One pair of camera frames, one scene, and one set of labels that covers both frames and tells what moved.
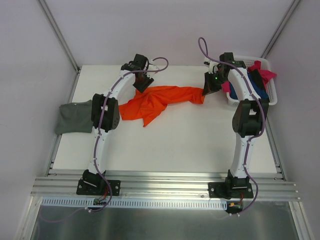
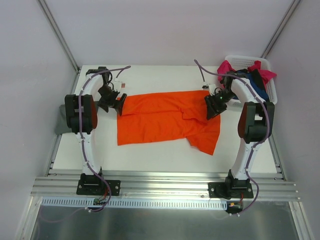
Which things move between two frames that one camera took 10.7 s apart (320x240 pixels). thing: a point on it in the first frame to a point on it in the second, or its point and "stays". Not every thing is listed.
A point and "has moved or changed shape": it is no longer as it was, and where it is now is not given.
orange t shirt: x=149 y=104 has moved or changed shape
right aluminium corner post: x=293 y=7 stays
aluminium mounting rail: x=268 y=186 stays
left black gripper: x=141 y=79 to x=113 y=101
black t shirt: x=257 y=78 stays
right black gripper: x=210 y=80 to x=215 y=105
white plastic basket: x=270 y=84 stays
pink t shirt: x=265 y=75 stays
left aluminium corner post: x=59 y=35 stays
